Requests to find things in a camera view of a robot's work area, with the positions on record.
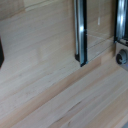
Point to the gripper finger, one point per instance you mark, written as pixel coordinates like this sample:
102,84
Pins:
1,53

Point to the black dish rack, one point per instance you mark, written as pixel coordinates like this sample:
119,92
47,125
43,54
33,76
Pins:
81,33

